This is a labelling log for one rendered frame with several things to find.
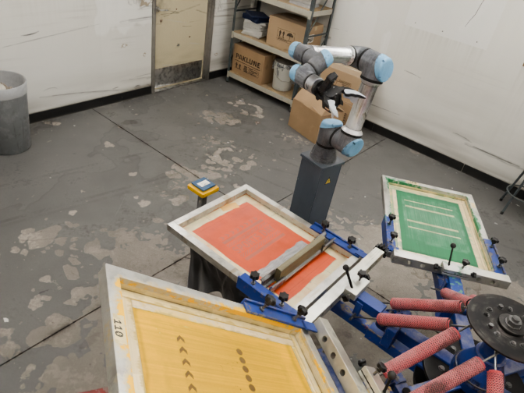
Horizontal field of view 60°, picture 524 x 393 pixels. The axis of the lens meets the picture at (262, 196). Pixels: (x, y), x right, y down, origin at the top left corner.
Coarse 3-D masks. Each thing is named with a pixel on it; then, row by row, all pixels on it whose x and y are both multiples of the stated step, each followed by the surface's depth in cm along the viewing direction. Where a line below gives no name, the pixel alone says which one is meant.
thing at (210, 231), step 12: (204, 228) 228; (216, 228) 229; (228, 228) 231; (216, 240) 222; (228, 252) 216; (264, 252) 220; (240, 264) 211; (252, 264) 212; (264, 264) 213; (300, 276) 210; (288, 288) 203; (300, 288) 204
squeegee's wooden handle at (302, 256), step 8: (320, 240) 218; (304, 248) 211; (312, 248) 213; (320, 248) 222; (296, 256) 206; (304, 256) 209; (288, 264) 200; (296, 264) 207; (280, 272) 197; (288, 272) 203
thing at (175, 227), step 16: (240, 192) 253; (256, 192) 255; (208, 208) 236; (272, 208) 248; (176, 224) 222; (304, 224) 238; (192, 240) 214; (208, 256) 208; (352, 256) 223; (224, 272) 204; (240, 272) 201; (336, 272) 211; (320, 288) 201; (304, 304) 192
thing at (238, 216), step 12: (228, 216) 239; (240, 216) 241; (252, 216) 242; (264, 216) 244; (288, 228) 238; (288, 240) 230; (300, 240) 232; (276, 252) 222; (324, 252) 227; (312, 264) 218; (324, 264) 219; (312, 276) 211
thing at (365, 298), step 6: (360, 294) 195; (366, 294) 195; (360, 300) 192; (366, 300) 192; (372, 300) 193; (378, 300) 193; (366, 306) 191; (372, 306) 190; (378, 306) 190; (384, 306) 191; (366, 312) 192; (372, 312) 190; (378, 312) 188
